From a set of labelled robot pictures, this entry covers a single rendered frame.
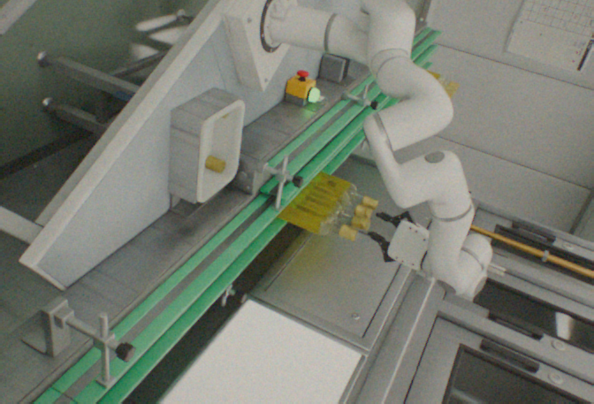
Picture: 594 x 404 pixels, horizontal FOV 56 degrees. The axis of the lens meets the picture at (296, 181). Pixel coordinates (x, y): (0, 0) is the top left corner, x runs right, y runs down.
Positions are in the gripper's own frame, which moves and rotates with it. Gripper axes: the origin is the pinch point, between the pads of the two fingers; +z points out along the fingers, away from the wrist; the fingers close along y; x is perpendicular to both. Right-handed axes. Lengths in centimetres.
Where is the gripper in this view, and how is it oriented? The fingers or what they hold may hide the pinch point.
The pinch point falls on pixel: (379, 226)
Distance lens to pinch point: 143.8
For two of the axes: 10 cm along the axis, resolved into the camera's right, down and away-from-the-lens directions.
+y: 3.5, -9.1, -2.3
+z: -7.1, -4.2, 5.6
